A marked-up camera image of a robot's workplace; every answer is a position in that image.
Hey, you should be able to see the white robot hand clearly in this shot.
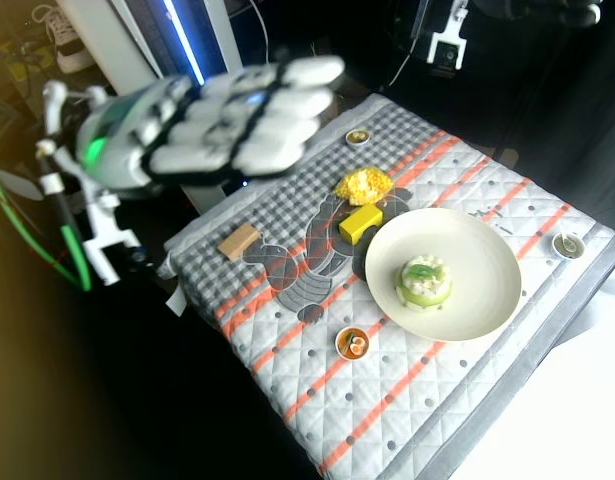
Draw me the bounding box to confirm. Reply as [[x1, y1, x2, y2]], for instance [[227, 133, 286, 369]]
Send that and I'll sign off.
[[474, 0, 603, 29], [74, 54, 346, 189]]

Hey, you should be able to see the yellow crumbly food piece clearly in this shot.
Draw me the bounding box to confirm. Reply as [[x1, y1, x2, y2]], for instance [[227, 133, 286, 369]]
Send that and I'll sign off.
[[333, 168, 394, 207]]

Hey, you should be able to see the green toy cake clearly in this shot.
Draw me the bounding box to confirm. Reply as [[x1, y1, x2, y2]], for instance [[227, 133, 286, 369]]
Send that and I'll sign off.
[[395, 254, 453, 312]]

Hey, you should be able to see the cream round plate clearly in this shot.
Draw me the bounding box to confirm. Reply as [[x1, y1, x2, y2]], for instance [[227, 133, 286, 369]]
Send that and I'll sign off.
[[364, 207, 523, 344]]

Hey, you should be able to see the brown wooden block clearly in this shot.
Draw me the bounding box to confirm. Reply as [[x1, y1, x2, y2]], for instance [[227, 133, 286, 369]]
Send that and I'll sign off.
[[216, 222, 262, 262]]

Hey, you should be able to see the white column with blue light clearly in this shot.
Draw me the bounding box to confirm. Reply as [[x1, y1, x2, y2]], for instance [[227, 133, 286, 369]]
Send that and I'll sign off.
[[55, 0, 246, 96]]

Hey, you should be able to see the white sneaker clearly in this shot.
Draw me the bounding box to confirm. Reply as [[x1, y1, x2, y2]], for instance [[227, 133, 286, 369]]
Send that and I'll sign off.
[[31, 4, 96, 75]]

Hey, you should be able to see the white quilt label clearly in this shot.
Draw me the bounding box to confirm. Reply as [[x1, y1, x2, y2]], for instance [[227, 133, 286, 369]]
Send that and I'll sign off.
[[165, 285, 188, 319]]

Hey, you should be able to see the yellow block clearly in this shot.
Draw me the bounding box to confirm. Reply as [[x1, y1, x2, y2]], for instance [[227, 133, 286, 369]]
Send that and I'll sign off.
[[338, 203, 384, 246]]

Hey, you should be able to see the small bowl with spoon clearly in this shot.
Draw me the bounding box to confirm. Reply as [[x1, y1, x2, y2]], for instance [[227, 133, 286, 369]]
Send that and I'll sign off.
[[551, 231, 586, 261]]

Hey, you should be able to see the small bowl with orange soup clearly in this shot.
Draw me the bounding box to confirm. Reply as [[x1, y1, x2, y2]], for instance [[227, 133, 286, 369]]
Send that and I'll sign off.
[[334, 325, 372, 360]]

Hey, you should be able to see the grey quilt with bear print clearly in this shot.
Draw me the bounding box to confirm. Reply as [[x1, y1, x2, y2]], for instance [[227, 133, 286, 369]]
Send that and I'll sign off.
[[156, 92, 615, 480]]

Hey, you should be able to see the white cable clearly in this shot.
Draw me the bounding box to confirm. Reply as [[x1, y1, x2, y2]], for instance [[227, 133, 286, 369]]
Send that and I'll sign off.
[[246, 0, 271, 54]]

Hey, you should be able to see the green cable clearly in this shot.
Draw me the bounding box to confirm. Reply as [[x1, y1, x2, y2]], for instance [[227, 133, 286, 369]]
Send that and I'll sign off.
[[0, 159, 93, 292]]

